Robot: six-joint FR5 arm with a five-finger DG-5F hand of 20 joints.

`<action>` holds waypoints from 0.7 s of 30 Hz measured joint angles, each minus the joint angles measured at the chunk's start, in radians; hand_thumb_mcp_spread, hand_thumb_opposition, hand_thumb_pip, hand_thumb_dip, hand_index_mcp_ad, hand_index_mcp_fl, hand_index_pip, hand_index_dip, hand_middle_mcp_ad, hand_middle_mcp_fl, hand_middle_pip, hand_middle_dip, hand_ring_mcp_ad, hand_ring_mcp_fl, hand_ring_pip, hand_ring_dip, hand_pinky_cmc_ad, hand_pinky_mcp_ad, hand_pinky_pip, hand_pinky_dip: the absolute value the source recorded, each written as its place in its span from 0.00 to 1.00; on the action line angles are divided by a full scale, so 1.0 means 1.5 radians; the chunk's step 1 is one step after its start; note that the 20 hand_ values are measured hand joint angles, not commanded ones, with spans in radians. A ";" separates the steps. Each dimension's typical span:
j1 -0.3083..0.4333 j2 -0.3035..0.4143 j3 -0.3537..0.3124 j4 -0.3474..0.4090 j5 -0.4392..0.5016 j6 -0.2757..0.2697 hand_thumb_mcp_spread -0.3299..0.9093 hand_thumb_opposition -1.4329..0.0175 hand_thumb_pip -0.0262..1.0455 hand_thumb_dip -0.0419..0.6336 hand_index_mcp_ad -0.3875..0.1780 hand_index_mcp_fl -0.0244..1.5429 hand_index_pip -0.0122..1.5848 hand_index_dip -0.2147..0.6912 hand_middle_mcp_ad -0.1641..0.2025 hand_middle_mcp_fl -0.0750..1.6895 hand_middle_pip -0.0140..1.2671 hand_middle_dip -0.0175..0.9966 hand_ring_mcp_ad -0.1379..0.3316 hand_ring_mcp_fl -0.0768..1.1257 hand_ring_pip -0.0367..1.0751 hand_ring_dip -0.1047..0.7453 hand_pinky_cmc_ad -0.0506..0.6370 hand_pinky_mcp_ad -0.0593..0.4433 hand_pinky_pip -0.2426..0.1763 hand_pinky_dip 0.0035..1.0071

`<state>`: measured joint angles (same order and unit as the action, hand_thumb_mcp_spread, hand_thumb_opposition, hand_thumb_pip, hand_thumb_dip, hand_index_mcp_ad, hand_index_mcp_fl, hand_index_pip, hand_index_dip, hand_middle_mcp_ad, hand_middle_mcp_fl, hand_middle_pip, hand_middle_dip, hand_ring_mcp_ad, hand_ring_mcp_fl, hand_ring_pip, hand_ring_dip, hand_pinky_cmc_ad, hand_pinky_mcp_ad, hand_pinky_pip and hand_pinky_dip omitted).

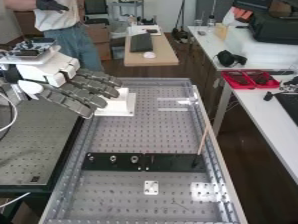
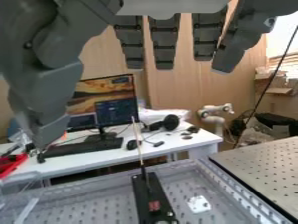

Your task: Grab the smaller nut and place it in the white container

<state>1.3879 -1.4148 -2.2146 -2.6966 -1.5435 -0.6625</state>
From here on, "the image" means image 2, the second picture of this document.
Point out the clear box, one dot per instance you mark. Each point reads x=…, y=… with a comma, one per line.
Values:
x=231, y=186

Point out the white desk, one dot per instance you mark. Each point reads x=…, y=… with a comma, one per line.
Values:
x=178, y=143

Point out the small silver metal plate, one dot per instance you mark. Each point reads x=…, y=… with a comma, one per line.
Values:
x=198, y=203

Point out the thin stick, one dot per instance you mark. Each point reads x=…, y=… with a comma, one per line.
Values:
x=138, y=143

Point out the black mouse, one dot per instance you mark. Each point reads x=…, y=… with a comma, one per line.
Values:
x=134, y=144

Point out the small white jointed device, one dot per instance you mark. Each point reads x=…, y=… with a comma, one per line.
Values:
x=215, y=111

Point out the red tray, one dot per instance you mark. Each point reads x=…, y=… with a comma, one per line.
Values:
x=11, y=166

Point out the computer monitor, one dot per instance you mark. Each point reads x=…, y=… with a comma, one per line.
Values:
x=108, y=100

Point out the black plate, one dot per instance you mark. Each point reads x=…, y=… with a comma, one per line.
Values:
x=148, y=196

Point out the black headphones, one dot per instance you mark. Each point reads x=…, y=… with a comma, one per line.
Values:
x=170, y=121

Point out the black keyboard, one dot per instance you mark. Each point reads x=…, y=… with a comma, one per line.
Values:
x=85, y=146

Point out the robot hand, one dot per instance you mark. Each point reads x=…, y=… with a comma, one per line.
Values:
x=41, y=66

